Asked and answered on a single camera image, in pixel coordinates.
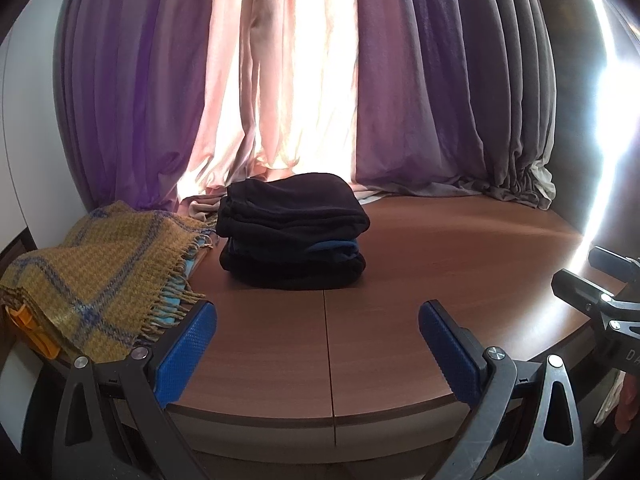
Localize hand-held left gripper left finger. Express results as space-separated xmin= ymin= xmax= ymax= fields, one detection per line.
xmin=52 ymin=299 xmax=219 ymax=480

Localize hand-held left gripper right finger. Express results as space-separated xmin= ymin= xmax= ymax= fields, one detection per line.
xmin=419 ymin=299 xmax=584 ymax=480

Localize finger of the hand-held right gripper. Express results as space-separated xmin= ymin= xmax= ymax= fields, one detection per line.
xmin=551 ymin=268 xmax=627 ymax=320
xmin=588 ymin=246 xmax=640 ymax=282

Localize stack of dark clothes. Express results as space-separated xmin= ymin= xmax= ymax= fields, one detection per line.
xmin=216 ymin=172 xmax=371 ymax=261

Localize black folded pants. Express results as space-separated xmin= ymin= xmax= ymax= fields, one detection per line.
xmin=219 ymin=251 xmax=367 ymax=292

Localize yellow plaid fringed scarf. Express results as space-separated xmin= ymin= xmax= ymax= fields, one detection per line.
xmin=0 ymin=200 xmax=222 ymax=366

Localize orange plastic object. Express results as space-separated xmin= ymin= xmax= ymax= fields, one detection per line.
xmin=4 ymin=304 xmax=62 ymax=361

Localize grey curtain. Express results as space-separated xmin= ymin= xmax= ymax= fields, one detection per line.
xmin=465 ymin=0 xmax=559 ymax=211

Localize purple curtain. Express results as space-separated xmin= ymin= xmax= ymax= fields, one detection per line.
xmin=350 ymin=0 xmax=496 ymax=197
xmin=52 ymin=0 xmax=223 ymax=212

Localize pale pink curtain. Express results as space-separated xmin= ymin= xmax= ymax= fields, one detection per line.
xmin=175 ymin=0 xmax=383 ymax=227

